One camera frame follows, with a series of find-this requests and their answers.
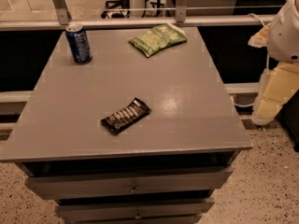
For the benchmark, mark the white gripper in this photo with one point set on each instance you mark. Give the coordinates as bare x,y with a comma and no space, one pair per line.
285,37

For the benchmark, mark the blue pepsi can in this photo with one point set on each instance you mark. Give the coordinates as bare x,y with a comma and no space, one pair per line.
78,43

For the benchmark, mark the black rxbar chocolate bar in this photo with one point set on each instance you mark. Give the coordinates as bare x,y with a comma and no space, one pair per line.
119,121

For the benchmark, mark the green chip bag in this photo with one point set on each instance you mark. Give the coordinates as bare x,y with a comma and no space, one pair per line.
158,38

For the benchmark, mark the top grey drawer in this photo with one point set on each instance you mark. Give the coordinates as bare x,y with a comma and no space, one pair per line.
128,183

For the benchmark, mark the grey drawer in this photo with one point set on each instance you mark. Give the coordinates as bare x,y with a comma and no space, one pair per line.
128,183
135,210

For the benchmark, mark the grey drawer cabinet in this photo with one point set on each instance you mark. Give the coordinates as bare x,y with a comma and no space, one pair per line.
126,138

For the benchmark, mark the black office chair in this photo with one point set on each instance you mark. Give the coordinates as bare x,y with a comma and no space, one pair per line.
116,9

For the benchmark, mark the metal railing frame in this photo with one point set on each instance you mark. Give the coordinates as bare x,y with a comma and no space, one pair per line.
18,15

